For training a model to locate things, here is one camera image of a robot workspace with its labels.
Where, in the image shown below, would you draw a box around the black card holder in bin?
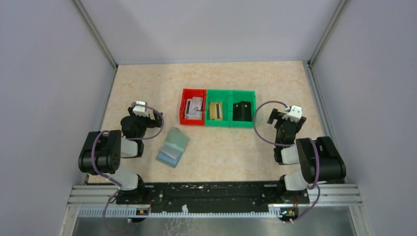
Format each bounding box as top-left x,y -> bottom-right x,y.
233,101 -> 252,122

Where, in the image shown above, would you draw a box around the right corner aluminium post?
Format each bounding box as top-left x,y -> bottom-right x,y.
308,0 -> 351,68

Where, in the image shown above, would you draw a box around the white toothed cable duct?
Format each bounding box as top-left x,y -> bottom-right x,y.
78,205 -> 283,218

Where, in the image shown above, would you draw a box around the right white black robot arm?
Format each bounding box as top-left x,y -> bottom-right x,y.
268,109 -> 346,203

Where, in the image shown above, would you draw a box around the left corner aluminium post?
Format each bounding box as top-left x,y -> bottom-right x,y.
71,0 -> 118,69

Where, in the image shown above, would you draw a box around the gold card in green bin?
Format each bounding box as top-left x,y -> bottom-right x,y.
209,102 -> 223,120

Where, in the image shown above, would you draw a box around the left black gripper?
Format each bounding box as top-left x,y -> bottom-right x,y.
128,107 -> 163,140

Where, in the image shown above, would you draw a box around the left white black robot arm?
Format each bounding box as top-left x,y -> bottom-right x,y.
78,103 -> 164,204

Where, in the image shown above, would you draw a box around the middle green plastic bin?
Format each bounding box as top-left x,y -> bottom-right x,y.
205,89 -> 232,127

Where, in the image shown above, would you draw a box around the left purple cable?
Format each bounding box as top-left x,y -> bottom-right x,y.
91,102 -> 165,234

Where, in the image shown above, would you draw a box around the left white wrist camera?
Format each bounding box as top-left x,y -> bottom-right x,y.
131,101 -> 149,117

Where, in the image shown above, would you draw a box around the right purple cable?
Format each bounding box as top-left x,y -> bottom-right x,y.
252,100 -> 322,224

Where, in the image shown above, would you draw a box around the green plastic bin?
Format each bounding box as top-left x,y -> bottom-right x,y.
205,89 -> 232,127
230,90 -> 256,128

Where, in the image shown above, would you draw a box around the right green plastic bin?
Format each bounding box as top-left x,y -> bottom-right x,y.
230,90 -> 256,128

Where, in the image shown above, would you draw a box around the grey-green card holder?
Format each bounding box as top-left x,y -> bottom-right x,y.
156,127 -> 189,168

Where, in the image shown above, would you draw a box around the purple cable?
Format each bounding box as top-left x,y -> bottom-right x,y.
91,102 -> 165,234
252,100 -> 322,224

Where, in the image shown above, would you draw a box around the red plastic bin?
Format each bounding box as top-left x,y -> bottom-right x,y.
179,88 -> 207,126

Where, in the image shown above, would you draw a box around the aluminium frame rail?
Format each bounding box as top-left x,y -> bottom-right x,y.
67,184 -> 363,207

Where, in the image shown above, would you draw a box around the white cards in red bin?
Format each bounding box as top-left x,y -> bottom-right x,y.
184,97 -> 203,120

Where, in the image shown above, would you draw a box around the right side aluminium rail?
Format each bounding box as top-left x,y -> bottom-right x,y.
303,61 -> 346,183

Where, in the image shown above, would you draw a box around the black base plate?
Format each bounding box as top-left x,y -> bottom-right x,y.
116,181 -> 310,213

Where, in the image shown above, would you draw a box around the corner aluminium post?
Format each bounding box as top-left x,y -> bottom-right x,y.
71,0 -> 118,69
308,0 -> 351,68

